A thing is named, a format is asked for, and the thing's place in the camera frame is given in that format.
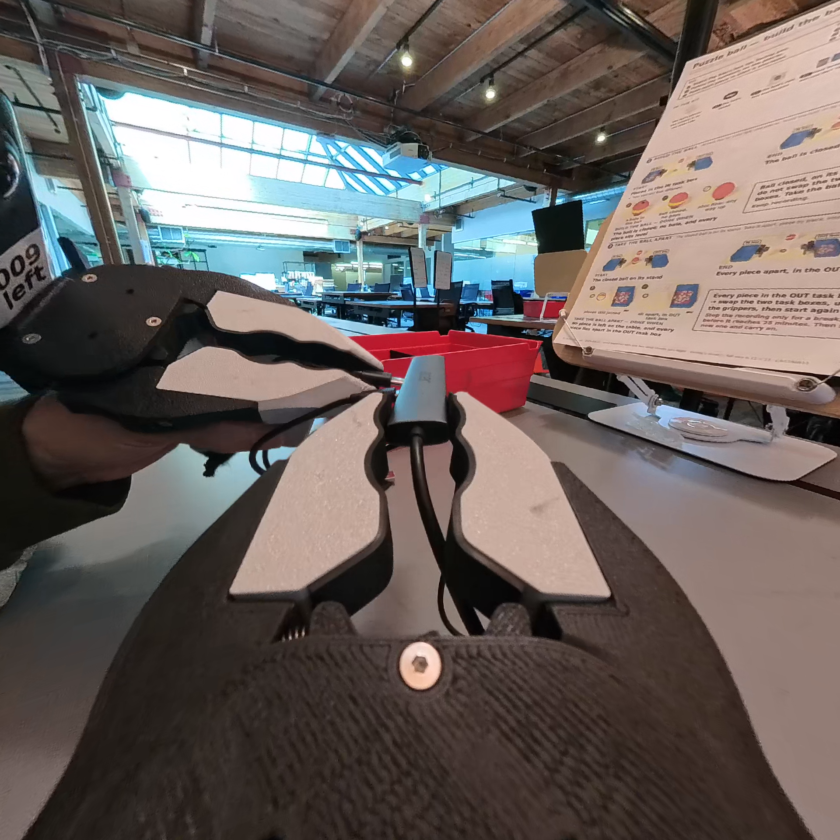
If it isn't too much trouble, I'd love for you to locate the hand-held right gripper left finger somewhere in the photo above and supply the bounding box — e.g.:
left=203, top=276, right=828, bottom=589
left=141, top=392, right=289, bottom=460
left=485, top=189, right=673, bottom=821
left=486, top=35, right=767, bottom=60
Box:
left=228, top=392, right=395, bottom=618

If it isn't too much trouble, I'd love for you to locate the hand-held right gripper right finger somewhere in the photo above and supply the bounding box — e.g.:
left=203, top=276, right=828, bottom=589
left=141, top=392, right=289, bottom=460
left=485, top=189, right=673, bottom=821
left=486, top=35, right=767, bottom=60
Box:
left=449, top=392, right=616, bottom=635

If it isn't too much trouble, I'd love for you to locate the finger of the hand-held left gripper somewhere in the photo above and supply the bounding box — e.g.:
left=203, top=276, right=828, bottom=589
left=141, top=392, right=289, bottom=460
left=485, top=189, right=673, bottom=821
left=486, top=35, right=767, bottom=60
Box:
left=205, top=290, right=386, bottom=374
left=156, top=346, right=371, bottom=427

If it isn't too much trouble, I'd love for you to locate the black usb hub cable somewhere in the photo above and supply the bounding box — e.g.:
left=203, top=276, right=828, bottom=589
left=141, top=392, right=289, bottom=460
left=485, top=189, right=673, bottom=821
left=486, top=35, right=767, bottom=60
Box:
left=408, top=427, right=487, bottom=637

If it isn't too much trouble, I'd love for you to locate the black usb-c cable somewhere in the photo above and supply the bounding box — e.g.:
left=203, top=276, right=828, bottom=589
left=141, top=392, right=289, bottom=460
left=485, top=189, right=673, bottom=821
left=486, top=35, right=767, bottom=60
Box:
left=249, top=369, right=398, bottom=476

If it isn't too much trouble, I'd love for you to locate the grey usb hub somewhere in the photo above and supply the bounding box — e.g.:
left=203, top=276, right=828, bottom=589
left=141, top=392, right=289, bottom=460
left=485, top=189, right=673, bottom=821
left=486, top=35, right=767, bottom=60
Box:
left=387, top=357, right=454, bottom=447

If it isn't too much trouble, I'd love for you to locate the person's left hand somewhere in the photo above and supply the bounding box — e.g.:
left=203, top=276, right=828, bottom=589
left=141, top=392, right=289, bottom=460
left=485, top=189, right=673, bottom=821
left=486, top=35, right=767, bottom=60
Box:
left=24, top=392, right=298, bottom=491

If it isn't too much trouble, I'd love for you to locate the red plastic bin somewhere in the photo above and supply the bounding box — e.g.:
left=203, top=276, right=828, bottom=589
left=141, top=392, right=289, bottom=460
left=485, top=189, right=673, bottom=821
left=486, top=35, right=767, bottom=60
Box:
left=348, top=330, right=542, bottom=414

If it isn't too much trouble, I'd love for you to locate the white ceiling projector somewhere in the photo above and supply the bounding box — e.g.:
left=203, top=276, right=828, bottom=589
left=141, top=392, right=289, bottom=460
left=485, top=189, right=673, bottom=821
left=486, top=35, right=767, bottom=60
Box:
left=382, top=131, right=432, bottom=169

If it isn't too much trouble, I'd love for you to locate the tan cardboard sheet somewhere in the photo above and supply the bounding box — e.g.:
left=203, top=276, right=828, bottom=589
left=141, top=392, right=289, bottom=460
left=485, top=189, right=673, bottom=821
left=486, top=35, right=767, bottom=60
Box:
left=533, top=249, right=588, bottom=309

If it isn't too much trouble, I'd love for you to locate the black upright panel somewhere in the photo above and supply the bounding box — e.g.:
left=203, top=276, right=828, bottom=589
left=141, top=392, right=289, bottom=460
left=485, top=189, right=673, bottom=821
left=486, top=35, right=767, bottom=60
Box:
left=532, top=200, right=585, bottom=255

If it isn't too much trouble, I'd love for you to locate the printed instruction sheet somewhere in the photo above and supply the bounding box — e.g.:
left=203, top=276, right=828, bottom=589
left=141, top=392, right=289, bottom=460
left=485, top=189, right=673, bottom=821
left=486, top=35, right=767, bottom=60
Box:
left=571, top=3, right=840, bottom=378

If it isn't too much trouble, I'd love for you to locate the black vertical pole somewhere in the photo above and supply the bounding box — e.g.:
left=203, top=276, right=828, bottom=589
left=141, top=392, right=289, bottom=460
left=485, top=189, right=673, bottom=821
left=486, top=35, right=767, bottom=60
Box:
left=669, top=0, right=721, bottom=74

